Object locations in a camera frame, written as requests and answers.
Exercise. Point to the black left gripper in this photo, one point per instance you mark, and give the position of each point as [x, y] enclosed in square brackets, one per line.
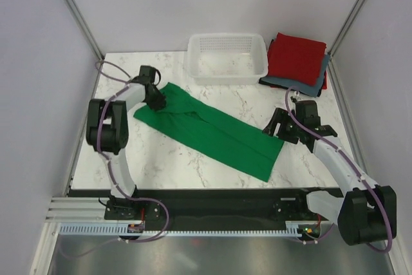
[159, 102]

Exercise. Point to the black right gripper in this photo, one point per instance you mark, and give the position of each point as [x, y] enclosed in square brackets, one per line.
[280, 116]

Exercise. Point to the green t shirt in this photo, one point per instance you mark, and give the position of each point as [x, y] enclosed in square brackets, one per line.
[213, 133]

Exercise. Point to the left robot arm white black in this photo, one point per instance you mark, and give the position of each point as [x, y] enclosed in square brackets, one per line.
[107, 129]

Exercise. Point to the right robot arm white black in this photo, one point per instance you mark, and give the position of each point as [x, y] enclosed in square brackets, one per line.
[366, 212]

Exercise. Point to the folded black t shirt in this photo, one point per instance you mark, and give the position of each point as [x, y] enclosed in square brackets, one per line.
[297, 62]

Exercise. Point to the folded grey blue t shirt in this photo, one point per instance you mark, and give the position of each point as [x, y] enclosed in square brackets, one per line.
[312, 91]

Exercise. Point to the folded dark red t shirt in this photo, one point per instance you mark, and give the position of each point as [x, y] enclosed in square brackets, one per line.
[325, 84]

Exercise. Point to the white plastic basket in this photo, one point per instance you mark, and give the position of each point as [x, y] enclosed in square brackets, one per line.
[226, 58]

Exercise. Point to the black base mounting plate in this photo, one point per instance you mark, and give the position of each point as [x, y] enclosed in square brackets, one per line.
[144, 194]

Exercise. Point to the right aluminium frame post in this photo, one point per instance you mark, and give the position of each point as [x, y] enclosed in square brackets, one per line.
[354, 12]

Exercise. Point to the aluminium frame post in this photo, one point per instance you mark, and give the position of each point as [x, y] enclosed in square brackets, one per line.
[84, 28]
[354, 12]

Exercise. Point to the left aluminium frame post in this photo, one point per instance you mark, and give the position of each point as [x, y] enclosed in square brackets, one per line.
[84, 28]

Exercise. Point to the white slotted cable duct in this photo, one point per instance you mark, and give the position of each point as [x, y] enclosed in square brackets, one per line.
[130, 229]

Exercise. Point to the aluminium extrusion rail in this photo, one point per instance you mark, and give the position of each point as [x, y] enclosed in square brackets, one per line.
[74, 209]

